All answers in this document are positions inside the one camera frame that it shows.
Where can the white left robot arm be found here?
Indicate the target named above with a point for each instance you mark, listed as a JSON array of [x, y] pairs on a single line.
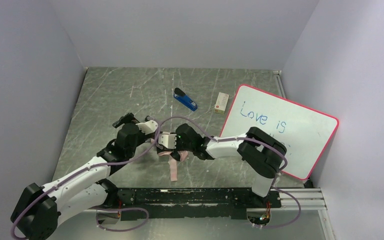
[[42, 208]]

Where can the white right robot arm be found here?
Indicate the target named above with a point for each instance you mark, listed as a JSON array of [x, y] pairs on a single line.
[[263, 153]]

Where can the small white staple box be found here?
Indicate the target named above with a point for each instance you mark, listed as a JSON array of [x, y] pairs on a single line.
[[221, 103]]

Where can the aluminium rail frame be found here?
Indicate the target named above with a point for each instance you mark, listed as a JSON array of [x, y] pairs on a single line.
[[291, 199]]

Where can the pink framed whiteboard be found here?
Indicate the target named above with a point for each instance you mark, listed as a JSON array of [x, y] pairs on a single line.
[[305, 132]]

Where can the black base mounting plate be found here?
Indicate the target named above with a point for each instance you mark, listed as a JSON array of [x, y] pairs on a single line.
[[178, 203]]

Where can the blue and black stapler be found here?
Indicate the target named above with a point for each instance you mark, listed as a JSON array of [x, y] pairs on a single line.
[[184, 99]]

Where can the pink and black folding umbrella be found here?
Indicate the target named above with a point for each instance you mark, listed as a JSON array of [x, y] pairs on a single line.
[[173, 159]]

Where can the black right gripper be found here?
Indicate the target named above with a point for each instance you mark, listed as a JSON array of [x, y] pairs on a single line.
[[165, 151]]

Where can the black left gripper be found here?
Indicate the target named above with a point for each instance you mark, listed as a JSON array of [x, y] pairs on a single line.
[[125, 120]]

